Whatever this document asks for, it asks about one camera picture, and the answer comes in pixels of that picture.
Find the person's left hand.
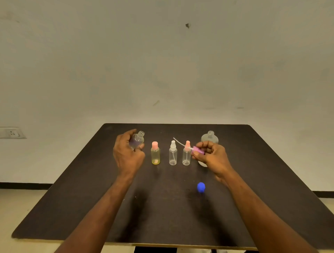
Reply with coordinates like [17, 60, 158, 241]
[113, 129, 146, 182]

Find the person's right hand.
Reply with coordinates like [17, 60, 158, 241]
[191, 141, 234, 183]

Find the pink spray pump with tube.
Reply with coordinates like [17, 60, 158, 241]
[173, 137, 205, 156]

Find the small clear bottle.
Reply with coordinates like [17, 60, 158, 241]
[130, 131, 145, 150]

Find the person's left forearm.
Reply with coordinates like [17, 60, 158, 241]
[54, 175, 136, 253]

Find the person's right forearm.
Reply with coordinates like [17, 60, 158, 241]
[214, 168, 320, 253]

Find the large open clear bottle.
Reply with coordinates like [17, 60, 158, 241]
[198, 130, 219, 168]

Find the yellow liquid bottle pink cap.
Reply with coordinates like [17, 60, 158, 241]
[150, 141, 161, 165]

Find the clear spray bottle pink cap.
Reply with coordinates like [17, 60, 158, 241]
[182, 140, 192, 166]

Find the clear spray bottle white cap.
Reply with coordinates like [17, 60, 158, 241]
[169, 140, 178, 166]

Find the dark table base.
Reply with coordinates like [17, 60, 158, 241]
[133, 246, 178, 253]

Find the white wall socket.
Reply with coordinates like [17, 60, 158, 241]
[0, 127, 27, 139]

